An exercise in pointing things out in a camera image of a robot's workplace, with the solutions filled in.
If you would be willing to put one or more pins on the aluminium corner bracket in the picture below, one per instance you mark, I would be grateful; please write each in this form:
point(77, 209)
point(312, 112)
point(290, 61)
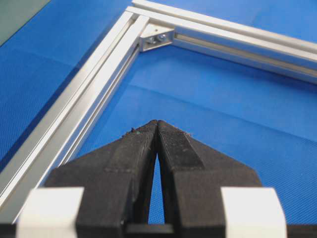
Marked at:
point(155, 36)

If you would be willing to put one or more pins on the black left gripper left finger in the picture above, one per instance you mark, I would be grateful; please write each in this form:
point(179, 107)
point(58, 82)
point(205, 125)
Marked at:
point(94, 195)

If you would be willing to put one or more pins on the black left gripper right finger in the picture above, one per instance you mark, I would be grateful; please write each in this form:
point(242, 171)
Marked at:
point(207, 194)

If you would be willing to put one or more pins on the aluminium extrusion rail far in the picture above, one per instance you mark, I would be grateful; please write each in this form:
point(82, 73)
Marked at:
point(232, 41)

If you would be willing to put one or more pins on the aluminium extrusion rail left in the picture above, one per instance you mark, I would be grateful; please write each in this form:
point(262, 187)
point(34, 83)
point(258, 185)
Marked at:
point(62, 130)

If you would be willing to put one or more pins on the blue table mat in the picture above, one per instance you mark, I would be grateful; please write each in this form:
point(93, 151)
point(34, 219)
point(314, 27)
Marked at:
point(265, 120)

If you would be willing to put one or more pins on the aluminium extrusion rail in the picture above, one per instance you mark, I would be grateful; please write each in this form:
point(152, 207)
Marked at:
point(232, 41)
point(62, 130)

